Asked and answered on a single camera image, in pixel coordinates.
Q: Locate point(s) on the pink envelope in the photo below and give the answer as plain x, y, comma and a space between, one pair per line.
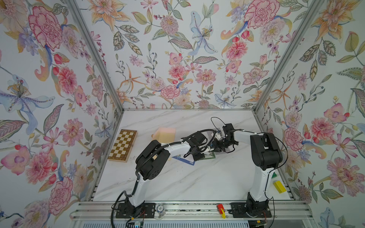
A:
164, 131

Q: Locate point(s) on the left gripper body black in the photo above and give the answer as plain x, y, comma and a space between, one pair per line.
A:
197, 153

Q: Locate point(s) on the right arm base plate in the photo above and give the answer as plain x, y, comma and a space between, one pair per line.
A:
242, 210

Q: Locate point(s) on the aluminium rail frame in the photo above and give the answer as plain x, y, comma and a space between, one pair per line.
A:
196, 214

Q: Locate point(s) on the red emergency stop button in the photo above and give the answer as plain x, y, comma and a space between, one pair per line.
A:
221, 210

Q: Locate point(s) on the small green circuit board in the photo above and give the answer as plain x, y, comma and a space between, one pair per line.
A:
136, 224

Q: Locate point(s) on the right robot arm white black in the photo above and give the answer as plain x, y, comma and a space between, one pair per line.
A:
266, 155

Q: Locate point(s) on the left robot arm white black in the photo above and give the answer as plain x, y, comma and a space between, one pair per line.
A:
153, 158

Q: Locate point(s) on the blue floral letter paper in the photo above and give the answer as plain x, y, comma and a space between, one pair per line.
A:
184, 160

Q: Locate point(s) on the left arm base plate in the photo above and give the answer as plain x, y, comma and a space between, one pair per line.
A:
128, 211

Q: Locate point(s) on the round silver knob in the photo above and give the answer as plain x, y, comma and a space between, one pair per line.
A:
160, 210

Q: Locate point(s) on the small yellow block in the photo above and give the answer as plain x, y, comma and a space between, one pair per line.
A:
279, 186

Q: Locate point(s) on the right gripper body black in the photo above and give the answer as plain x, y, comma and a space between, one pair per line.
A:
220, 145

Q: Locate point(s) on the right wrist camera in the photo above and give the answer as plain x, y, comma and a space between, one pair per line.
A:
218, 136

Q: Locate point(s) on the yellow envelope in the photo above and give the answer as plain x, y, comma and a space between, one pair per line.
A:
164, 137

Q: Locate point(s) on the wooden chessboard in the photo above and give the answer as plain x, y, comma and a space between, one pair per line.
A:
123, 145

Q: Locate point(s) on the green floral letter paper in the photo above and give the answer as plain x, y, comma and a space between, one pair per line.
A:
208, 155

